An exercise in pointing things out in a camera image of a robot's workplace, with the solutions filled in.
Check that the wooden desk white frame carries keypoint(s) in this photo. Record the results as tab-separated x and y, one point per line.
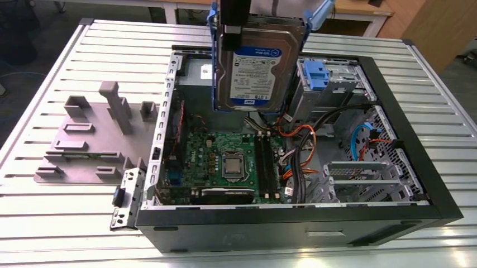
357	11

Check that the hard disk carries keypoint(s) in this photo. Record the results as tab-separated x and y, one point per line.
261	83

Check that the grey parts rack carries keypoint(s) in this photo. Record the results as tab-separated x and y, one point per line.
104	134

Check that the black RAM slot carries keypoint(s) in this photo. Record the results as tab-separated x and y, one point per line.
271	167

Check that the black chair base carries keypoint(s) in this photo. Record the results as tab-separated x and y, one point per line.
470	57

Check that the green motherboard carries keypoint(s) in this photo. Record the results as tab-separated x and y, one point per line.
231	141

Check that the grey optical drive cage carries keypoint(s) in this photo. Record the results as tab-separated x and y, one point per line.
309	103

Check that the black graphics card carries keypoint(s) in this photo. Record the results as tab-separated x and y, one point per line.
223	194

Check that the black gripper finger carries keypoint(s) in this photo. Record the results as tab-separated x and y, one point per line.
234	14

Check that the green RAM stick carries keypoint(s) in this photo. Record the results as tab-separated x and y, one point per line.
82	157

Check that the wooden cabinet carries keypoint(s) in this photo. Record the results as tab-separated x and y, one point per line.
440	28

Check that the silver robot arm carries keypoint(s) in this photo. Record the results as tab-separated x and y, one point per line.
261	7

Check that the black PC case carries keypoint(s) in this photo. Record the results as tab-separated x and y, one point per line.
261	229

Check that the silver disk bay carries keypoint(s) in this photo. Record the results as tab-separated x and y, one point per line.
357	182

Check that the grey power supply unit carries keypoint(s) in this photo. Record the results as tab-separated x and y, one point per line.
194	106

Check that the silver CPU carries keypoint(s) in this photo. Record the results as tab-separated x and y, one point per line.
234	166

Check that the CPU socket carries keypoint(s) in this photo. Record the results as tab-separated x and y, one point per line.
222	167

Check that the blue plastic drive latch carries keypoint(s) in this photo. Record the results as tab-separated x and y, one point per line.
317	68

